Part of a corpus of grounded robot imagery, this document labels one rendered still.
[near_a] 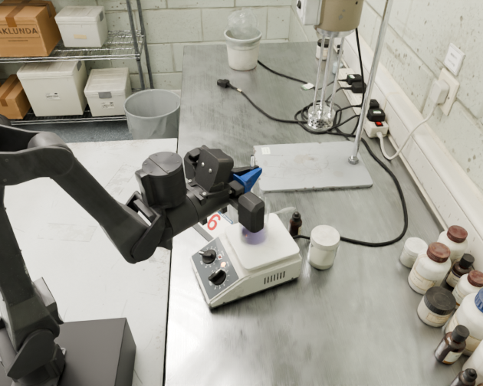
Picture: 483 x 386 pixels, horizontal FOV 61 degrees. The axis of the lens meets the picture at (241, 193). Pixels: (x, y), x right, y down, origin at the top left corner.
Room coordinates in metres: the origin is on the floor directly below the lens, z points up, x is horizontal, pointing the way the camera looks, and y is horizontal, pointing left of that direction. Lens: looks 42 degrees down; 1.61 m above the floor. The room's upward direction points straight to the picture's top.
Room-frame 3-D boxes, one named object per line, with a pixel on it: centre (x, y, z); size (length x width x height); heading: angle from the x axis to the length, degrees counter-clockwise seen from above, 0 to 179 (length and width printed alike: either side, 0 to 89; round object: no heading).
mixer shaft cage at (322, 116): (0.90, -0.20, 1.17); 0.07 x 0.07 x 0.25
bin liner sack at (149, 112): (2.09, 0.50, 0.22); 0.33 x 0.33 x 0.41
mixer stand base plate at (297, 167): (0.90, -0.19, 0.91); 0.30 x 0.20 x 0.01; 95
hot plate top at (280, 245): (0.55, -0.04, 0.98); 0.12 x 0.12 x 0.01; 23
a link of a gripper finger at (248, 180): (0.53, -0.02, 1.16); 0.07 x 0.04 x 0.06; 131
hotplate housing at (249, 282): (0.54, -0.02, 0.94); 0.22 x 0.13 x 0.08; 113
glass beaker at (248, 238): (0.56, -0.03, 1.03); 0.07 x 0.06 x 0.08; 128
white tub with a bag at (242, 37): (1.55, -0.01, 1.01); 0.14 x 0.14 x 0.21
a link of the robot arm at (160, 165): (0.44, 0.13, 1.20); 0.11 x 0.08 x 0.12; 129
